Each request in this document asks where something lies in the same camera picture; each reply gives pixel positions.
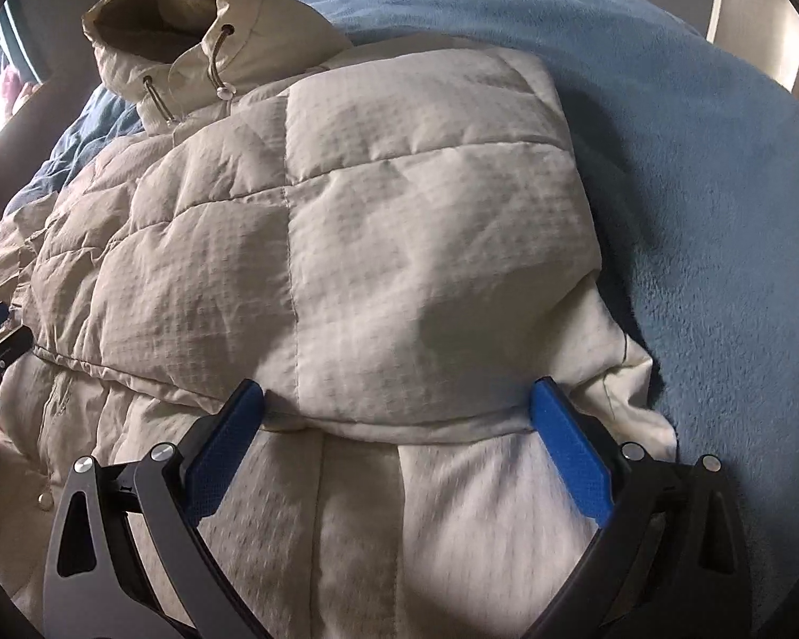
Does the pink cloth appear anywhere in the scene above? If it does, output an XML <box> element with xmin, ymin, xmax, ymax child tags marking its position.
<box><xmin>0</xmin><ymin>70</ymin><xmax>42</xmax><ymax>116</ymax></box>

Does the cream hooded puffer jacket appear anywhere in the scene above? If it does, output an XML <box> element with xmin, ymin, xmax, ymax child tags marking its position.
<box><xmin>0</xmin><ymin>0</ymin><xmax>680</xmax><ymax>639</ymax></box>

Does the blue fleece blanket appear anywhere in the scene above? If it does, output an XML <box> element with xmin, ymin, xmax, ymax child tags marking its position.
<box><xmin>10</xmin><ymin>0</ymin><xmax>799</xmax><ymax>639</ymax></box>

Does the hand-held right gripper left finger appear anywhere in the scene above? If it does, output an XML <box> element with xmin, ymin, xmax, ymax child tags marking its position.
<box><xmin>43</xmin><ymin>379</ymin><xmax>267</xmax><ymax>639</ymax></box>

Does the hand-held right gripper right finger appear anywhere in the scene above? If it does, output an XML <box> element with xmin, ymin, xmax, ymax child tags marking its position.
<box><xmin>529</xmin><ymin>376</ymin><xmax>756</xmax><ymax>639</ymax></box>

